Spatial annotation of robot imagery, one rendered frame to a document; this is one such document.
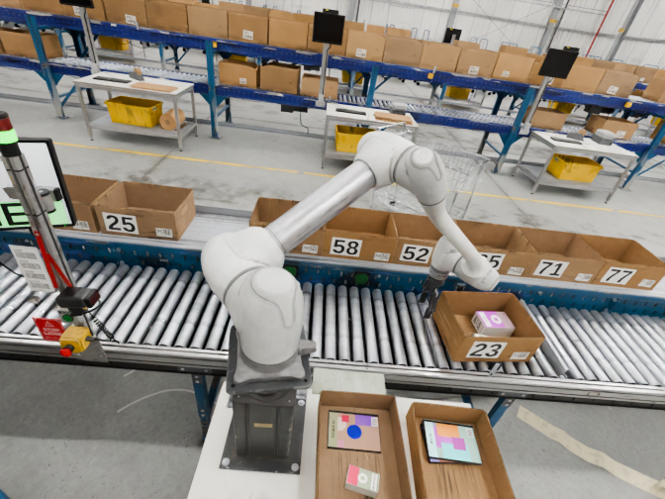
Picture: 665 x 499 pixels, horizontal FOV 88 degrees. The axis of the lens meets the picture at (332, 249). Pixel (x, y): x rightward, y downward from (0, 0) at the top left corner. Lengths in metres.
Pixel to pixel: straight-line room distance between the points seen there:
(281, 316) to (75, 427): 1.82
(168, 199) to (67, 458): 1.41
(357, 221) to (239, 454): 1.35
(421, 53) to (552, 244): 4.27
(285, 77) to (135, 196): 4.00
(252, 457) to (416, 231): 1.49
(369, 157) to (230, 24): 5.27
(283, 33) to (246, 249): 5.32
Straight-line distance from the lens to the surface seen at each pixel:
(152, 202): 2.29
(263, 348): 0.87
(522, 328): 1.97
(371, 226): 2.12
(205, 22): 6.32
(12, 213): 1.55
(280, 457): 1.34
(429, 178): 1.06
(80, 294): 1.47
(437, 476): 1.44
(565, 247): 2.64
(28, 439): 2.55
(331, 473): 1.35
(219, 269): 0.95
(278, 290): 0.80
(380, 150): 1.12
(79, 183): 2.44
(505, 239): 2.41
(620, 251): 2.89
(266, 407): 1.08
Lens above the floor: 2.00
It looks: 35 degrees down
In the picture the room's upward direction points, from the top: 9 degrees clockwise
